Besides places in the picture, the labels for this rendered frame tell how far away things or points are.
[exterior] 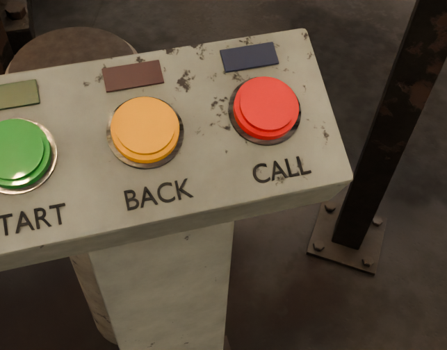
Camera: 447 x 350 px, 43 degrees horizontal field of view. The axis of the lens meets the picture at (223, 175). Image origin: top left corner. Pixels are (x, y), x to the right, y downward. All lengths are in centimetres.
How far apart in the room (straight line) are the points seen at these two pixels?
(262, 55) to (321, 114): 5
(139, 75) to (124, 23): 105
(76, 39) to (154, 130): 22
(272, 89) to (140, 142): 9
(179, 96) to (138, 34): 102
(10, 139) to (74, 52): 20
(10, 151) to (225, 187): 12
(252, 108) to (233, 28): 104
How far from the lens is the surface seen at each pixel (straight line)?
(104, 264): 39
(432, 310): 100
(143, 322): 49
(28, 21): 133
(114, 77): 35
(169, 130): 33
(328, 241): 100
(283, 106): 34
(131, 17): 142
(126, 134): 33
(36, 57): 53
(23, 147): 33
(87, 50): 52
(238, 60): 36
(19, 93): 36
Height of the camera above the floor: 85
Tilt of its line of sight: 53 degrees down
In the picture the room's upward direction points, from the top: 3 degrees clockwise
